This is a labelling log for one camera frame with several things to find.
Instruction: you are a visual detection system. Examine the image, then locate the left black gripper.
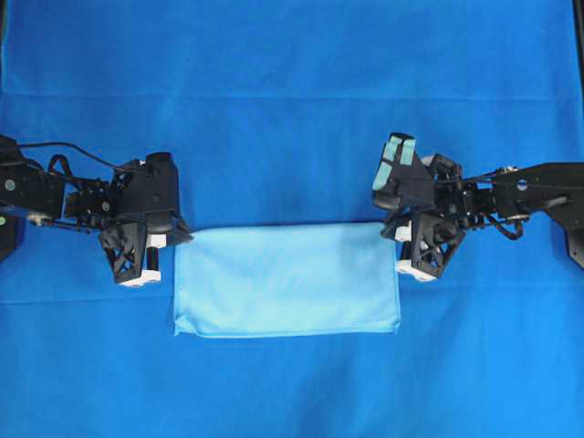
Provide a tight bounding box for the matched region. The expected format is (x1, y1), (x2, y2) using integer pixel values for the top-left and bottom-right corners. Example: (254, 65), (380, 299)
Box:
(99, 166), (193, 287)

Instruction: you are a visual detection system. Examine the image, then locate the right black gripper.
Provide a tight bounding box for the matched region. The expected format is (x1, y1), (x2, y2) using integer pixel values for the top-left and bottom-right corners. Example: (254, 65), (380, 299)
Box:
(381, 154), (467, 281)

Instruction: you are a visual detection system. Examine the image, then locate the light blue towel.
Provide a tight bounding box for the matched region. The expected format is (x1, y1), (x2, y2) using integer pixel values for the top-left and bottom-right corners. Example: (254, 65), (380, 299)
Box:
(173, 222), (401, 339)

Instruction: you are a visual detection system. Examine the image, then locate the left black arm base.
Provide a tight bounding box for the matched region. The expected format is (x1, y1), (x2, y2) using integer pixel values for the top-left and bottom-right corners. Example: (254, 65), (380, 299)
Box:
(0, 214), (25, 263)

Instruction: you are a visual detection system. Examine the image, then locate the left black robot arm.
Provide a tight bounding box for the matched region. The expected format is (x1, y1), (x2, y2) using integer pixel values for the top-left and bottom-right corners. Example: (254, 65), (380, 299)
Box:
(1, 136), (193, 287)

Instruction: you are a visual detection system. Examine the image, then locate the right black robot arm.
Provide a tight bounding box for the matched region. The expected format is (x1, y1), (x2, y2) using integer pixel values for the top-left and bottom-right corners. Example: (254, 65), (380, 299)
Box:
(372, 154), (583, 281)

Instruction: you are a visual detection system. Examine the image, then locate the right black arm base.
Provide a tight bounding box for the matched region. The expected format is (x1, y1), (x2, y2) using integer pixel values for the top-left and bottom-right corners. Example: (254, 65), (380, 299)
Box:
(564, 209), (584, 268)

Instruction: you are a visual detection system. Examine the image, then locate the dark blue table cloth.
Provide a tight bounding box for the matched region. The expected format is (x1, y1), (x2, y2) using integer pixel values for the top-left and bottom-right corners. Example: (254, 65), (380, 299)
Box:
(1, 1), (583, 437)

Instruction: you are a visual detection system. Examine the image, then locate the right wrist camera teal tape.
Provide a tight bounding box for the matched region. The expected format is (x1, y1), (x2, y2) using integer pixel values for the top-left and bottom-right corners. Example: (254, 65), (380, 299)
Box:
(372, 132), (435, 211)

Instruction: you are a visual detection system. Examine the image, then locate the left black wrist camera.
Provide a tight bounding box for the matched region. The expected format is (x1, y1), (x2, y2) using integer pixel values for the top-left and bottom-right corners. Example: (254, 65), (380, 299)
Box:
(118, 151), (180, 234)

